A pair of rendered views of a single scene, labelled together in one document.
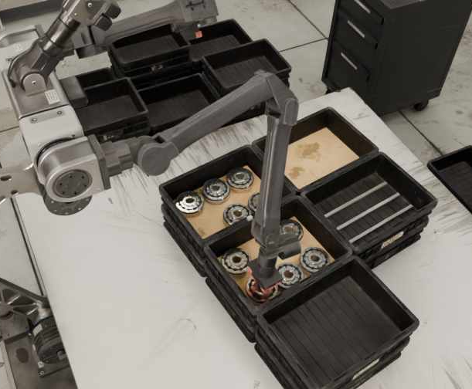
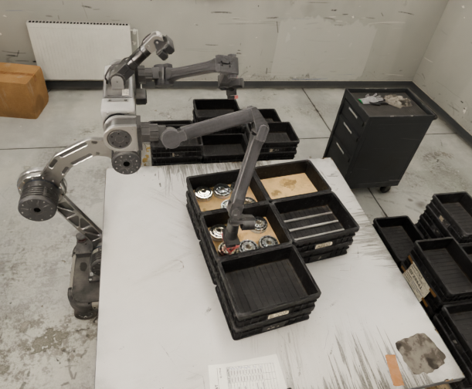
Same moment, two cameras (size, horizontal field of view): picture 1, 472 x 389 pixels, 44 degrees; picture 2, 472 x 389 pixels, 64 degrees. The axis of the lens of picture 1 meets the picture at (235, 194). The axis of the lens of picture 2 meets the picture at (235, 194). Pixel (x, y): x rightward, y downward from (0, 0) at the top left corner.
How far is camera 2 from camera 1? 0.39 m
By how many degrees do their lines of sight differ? 10
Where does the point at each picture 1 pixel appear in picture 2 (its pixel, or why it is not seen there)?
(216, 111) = (216, 120)
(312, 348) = (248, 293)
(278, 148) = (251, 155)
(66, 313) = (110, 238)
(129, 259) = (158, 218)
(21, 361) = (81, 269)
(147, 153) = (167, 133)
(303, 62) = (315, 147)
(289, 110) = (261, 132)
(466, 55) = (425, 167)
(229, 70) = not seen: hidden behind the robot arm
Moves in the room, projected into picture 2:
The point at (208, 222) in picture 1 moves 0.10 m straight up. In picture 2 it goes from (210, 207) to (212, 194)
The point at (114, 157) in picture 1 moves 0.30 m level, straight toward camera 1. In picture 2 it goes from (147, 130) to (133, 180)
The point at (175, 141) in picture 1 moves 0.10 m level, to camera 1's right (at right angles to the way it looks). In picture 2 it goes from (187, 131) to (210, 137)
